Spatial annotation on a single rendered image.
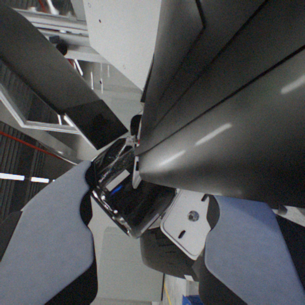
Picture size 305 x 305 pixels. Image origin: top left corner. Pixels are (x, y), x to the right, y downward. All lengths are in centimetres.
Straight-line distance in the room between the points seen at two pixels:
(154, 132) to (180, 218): 17
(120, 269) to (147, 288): 97
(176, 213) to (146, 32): 36
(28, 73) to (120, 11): 29
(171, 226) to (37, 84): 24
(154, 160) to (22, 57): 24
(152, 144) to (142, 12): 38
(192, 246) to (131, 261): 723
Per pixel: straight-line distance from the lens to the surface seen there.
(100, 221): 1255
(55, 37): 91
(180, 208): 30
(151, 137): 16
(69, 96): 34
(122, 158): 28
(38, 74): 34
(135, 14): 53
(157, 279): 772
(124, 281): 770
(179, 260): 52
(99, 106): 36
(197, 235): 30
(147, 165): 17
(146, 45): 53
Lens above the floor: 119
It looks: 3 degrees down
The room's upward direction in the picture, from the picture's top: 83 degrees counter-clockwise
